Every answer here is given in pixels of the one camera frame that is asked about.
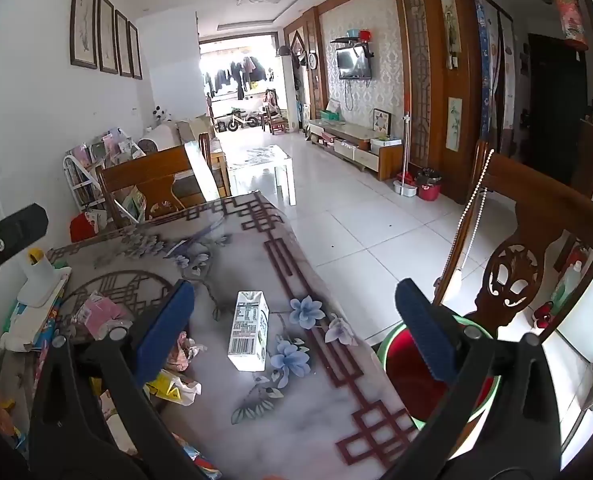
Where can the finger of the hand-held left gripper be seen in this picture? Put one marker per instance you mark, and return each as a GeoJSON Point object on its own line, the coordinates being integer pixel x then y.
{"type": "Point", "coordinates": [11, 235]}

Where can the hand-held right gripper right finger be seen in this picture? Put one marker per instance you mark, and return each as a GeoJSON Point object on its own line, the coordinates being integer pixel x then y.
{"type": "Point", "coordinates": [426, 335]}

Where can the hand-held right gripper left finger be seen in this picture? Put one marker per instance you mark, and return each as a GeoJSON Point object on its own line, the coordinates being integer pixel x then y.
{"type": "Point", "coordinates": [169, 330]}

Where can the brown paper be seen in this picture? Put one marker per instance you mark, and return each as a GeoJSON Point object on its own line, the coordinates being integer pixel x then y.
{"type": "Point", "coordinates": [186, 350]}

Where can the small red trash can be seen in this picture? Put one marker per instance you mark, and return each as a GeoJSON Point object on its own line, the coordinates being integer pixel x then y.
{"type": "Point", "coordinates": [429, 187]}

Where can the white desk stand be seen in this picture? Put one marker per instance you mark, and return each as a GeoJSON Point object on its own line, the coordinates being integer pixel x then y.
{"type": "Point", "coordinates": [39, 275]}

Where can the yellow wrapper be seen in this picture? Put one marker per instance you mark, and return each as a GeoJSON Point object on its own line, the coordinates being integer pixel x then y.
{"type": "Point", "coordinates": [174, 390]}

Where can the red bag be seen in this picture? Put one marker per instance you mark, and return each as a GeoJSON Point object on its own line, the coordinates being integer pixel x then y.
{"type": "Point", "coordinates": [82, 227]}

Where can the white milk carton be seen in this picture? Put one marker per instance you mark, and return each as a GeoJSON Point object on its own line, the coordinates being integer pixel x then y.
{"type": "Point", "coordinates": [249, 330]}

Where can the stack of books and papers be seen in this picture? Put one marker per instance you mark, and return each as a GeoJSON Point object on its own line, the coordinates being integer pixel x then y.
{"type": "Point", "coordinates": [24, 320]}

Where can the blue picture book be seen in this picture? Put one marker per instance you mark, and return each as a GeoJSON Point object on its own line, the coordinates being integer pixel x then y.
{"type": "Point", "coordinates": [46, 332]}

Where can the white book rack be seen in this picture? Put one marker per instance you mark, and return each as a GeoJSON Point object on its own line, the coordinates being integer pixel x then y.
{"type": "Point", "coordinates": [89, 165]}

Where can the carved wooden dining chair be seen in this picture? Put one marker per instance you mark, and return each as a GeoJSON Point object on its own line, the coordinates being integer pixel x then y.
{"type": "Point", "coordinates": [521, 240]}

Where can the green plastic bottle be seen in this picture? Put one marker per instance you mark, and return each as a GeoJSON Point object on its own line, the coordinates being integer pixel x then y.
{"type": "Point", "coordinates": [566, 285]}

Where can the plain wooden dining chair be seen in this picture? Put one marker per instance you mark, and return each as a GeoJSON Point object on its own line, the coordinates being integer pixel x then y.
{"type": "Point", "coordinates": [151, 175]}

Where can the white coffee table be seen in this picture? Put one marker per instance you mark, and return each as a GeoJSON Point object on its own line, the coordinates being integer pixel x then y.
{"type": "Point", "coordinates": [264, 165]}

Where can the black white plush toy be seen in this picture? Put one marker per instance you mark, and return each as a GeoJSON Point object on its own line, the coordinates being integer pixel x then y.
{"type": "Point", "coordinates": [161, 114]}

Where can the low television cabinet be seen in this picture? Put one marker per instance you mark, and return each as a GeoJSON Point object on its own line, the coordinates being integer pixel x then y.
{"type": "Point", "coordinates": [354, 145]}

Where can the framed floral painting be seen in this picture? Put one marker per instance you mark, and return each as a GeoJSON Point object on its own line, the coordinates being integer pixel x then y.
{"type": "Point", "coordinates": [449, 17]}
{"type": "Point", "coordinates": [454, 124]}

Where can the framed geometric picture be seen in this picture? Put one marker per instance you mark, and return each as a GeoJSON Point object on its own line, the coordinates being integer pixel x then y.
{"type": "Point", "coordinates": [382, 122]}

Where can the child balance bike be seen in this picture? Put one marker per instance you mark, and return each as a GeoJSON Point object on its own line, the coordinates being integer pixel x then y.
{"type": "Point", "coordinates": [236, 121]}

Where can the small rocking chair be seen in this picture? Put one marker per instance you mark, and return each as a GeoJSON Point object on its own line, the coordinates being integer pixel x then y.
{"type": "Point", "coordinates": [274, 115]}

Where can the dark door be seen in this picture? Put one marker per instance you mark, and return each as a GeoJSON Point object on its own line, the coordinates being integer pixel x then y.
{"type": "Point", "coordinates": [556, 110]}

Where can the white standing air conditioner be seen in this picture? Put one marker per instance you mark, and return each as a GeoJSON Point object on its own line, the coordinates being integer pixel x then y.
{"type": "Point", "coordinates": [287, 95]}

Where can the hanging dark clothes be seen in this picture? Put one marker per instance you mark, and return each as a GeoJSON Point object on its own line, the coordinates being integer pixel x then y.
{"type": "Point", "coordinates": [236, 75]}

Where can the blue patterned door curtain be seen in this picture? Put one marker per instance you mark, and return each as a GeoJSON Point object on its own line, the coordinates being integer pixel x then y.
{"type": "Point", "coordinates": [484, 70]}

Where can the red hanging decoration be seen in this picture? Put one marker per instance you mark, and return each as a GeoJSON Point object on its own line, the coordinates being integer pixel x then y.
{"type": "Point", "coordinates": [570, 20]}

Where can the framed wall picture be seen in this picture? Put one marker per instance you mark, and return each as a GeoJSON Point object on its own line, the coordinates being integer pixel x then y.
{"type": "Point", "coordinates": [135, 51]}
{"type": "Point", "coordinates": [84, 20]}
{"type": "Point", "coordinates": [107, 34]}
{"type": "Point", "coordinates": [123, 44]}

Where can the wall television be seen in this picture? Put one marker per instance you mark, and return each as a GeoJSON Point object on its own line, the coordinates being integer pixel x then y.
{"type": "Point", "coordinates": [354, 64]}

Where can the wall clock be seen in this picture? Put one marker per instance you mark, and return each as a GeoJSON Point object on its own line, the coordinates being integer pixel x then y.
{"type": "Point", "coordinates": [312, 61]}

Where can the wall shelf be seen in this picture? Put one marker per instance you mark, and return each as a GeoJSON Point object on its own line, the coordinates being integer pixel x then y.
{"type": "Point", "coordinates": [354, 40]}

